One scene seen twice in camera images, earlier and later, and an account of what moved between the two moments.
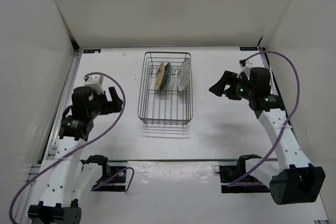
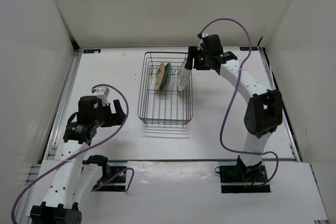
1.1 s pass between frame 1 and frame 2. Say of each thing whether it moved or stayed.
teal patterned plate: stayed
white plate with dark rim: stayed
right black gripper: moved
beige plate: stayed
